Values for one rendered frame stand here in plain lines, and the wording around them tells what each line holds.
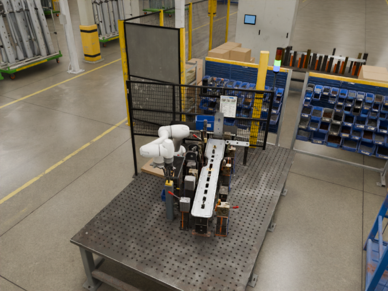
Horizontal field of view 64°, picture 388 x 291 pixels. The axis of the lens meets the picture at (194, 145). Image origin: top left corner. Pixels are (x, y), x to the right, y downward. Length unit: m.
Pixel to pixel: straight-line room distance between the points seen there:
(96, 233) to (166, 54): 3.29
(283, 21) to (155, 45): 4.96
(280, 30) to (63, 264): 8.01
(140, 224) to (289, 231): 1.97
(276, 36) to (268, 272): 7.26
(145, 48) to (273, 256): 3.84
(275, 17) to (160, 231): 7.65
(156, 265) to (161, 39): 3.71
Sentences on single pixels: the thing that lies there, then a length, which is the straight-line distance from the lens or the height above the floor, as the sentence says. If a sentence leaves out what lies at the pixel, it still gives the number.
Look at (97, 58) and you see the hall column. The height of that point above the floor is 0.10.
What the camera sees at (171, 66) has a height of 1.36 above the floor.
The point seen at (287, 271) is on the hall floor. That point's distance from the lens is 3.85.
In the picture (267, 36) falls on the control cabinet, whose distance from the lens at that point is 9.78.
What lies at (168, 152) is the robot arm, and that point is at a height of 1.52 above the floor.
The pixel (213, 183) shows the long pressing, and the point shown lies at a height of 1.00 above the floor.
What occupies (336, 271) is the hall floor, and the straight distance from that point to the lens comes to 4.04.
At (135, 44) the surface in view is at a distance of 5.76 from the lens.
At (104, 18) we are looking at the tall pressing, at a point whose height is 0.90.
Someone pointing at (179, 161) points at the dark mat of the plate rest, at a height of 1.16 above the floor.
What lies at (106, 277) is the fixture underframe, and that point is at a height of 0.23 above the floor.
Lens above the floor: 2.95
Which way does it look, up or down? 31 degrees down
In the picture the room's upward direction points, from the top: 1 degrees clockwise
